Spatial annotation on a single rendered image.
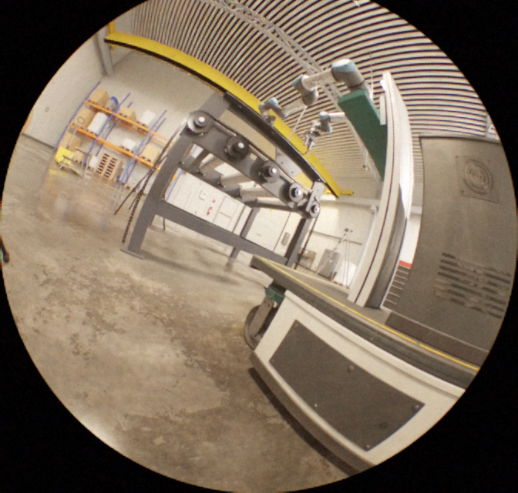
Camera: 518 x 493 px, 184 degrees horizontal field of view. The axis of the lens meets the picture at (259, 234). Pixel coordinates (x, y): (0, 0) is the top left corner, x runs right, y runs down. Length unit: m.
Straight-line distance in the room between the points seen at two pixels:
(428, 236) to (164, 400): 0.63
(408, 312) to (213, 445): 0.44
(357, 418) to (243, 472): 0.22
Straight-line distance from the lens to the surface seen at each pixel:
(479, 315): 0.41
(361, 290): 0.51
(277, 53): 9.28
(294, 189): 1.30
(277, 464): 0.43
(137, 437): 0.38
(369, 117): 0.89
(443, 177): 0.48
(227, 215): 10.78
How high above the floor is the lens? 0.37
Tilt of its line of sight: 2 degrees up
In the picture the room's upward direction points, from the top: 25 degrees clockwise
